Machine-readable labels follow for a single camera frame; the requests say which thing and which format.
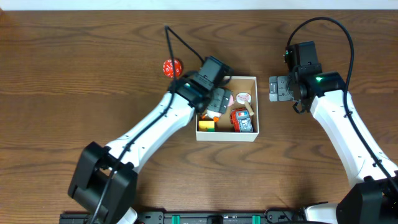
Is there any white pink duck toy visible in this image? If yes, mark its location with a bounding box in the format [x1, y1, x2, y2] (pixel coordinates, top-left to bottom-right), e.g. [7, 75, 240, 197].
[200, 95, 234, 123]

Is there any wooden rattle drum toy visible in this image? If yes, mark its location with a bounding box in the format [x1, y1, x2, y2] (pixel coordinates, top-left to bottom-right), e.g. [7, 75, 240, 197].
[236, 92, 254, 116]

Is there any multicolour puzzle cube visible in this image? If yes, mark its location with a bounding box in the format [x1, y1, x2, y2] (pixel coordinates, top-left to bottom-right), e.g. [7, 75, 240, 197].
[198, 120, 215, 132]

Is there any red toy truck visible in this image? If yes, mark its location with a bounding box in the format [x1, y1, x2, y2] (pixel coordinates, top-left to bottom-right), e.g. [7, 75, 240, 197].
[230, 108, 254, 133]

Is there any red lettered ball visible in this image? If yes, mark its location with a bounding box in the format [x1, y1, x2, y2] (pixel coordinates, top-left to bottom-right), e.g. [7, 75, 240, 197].
[162, 58, 183, 78]

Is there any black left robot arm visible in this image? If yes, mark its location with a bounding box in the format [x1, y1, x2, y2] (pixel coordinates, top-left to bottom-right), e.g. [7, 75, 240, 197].
[68, 57, 233, 223]

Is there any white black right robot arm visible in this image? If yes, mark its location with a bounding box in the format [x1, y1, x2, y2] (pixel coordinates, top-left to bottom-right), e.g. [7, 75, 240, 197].
[278, 42, 397, 223]

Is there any white cardboard box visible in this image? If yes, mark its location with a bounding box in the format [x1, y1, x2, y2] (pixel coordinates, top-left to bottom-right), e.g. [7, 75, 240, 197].
[195, 76, 259, 142]

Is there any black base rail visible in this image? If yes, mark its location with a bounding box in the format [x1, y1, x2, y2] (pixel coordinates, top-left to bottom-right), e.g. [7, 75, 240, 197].
[58, 210, 312, 224]

